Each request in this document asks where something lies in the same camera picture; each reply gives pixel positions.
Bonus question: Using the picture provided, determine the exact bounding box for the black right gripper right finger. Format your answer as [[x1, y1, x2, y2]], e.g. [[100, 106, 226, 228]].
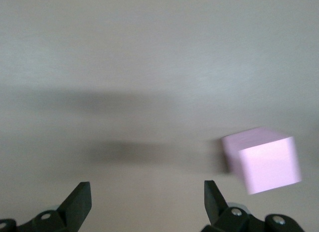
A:
[[200, 180, 305, 232]]

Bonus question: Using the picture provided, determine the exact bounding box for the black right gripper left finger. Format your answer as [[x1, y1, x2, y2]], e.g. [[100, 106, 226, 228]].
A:
[[0, 181, 92, 232]]

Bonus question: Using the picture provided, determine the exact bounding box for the pink foam cube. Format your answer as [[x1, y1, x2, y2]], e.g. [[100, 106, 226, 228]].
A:
[[220, 126, 303, 195]]

